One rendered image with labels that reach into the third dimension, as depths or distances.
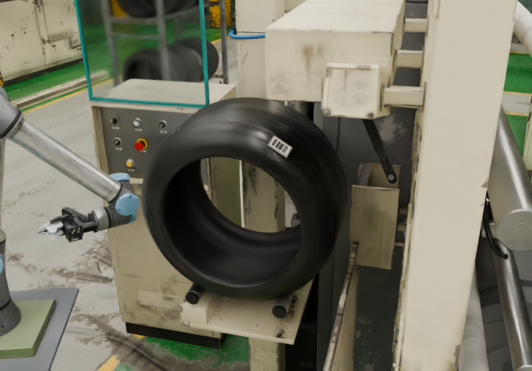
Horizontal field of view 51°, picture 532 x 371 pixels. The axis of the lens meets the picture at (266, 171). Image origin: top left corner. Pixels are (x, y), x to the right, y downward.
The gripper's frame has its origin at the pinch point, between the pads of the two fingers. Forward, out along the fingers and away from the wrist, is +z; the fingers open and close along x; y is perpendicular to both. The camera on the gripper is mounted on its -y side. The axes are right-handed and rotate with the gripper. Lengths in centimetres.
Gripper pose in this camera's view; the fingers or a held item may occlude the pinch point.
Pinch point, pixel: (40, 230)
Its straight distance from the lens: 232.4
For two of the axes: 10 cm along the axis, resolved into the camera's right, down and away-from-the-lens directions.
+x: -1.6, 8.3, 5.4
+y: 5.5, 5.3, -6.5
